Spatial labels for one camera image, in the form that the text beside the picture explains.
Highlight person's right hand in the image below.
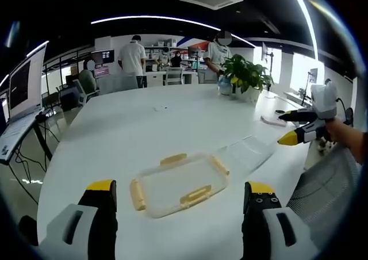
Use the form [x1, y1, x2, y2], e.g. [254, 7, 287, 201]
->
[324, 116, 355, 144]

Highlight clear lid with yellow buckles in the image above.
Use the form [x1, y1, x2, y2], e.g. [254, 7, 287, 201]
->
[129, 152, 231, 219]

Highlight black floor cables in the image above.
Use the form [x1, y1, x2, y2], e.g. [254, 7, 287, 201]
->
[11, 118, 61, 206]

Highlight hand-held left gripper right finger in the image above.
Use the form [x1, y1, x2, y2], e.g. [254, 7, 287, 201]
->
[241, 181, 319, 260]

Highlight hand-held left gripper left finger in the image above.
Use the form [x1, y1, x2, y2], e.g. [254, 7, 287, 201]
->
[36, 179, 119, 260]

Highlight blue white vase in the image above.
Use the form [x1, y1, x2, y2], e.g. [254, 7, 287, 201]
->
[217, 75, 234, 97]

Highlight grey mesh office chair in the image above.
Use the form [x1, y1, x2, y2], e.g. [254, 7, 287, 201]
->
[286, 146, 362, 245]

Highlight clear plastic container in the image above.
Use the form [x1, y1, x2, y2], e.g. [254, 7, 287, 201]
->
[214, 135, 277, 178]

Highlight open laptop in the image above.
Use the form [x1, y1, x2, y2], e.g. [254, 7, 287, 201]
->
[6, 43, 49, 121]

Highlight laptop stand table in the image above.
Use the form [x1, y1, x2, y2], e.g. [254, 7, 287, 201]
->
[0, 112, 54, 171]

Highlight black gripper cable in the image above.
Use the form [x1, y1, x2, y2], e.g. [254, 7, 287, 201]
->
[335, 98, 355, 126]

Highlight long ceiling light strip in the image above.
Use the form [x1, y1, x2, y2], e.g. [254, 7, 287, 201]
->
[286, 0, 320, 62]
[90, 14, 256, 48]

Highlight green potted plant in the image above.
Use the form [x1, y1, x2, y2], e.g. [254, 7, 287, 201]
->
[220, 53, 275, 103]

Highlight white mesh chair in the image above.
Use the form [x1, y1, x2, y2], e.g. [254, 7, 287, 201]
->
[163, 67, 185, 86]

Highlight dark wall monitor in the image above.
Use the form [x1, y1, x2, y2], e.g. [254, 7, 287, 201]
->
[91, 49, 116, 66]

